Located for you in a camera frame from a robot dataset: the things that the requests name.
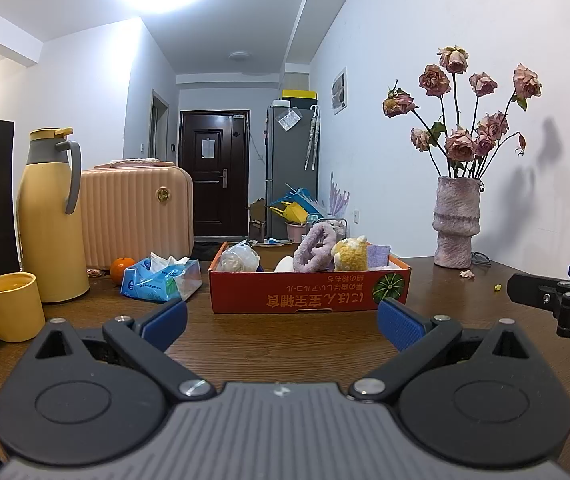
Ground yellow plush toy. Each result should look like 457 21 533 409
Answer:
331 235 370 273

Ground grey refrigerator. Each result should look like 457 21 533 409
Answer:
265 105 320 241

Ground yellow mug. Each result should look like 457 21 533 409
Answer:
0 272 46 343

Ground dark brown entrance door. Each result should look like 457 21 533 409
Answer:
179 110 250 238

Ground dried rose bouquet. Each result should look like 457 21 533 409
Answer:
383 45 543 180

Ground purple fluffy scrunchie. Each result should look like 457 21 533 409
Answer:
292 222 338 275

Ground grey interior door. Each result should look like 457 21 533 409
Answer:
151 89 170 161

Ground clear plastic pouch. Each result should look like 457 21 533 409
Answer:
277 108 302 131

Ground purple knitted pouch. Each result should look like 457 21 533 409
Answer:
365 245 392 268

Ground pale folded umbrella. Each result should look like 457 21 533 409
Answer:
304 106 316 171
311 105 322 171

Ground clear plastic bag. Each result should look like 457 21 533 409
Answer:
215 240 262 273

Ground tall cardboard box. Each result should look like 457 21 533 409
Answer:
249 199 266 238

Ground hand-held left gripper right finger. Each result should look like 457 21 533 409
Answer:
348 297 534 404

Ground blue bags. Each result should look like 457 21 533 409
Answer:
270 186 323 216

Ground purple wall decoration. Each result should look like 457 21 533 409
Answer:
329 171 352 218

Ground red printed cardboard box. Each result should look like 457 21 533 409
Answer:
208 241 412 314

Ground pink ribbed suitcase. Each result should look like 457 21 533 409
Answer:
80 159 194 270

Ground orange fruit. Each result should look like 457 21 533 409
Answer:
110 256 136 285

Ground yellow thermos jug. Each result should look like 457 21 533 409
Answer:
16 127 90 303

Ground open blue tissue pack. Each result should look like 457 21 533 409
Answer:
120 252 203 303

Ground yellow bag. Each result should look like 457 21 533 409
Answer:
270 201 308 225

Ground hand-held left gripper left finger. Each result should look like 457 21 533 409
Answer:
35 297 217 403

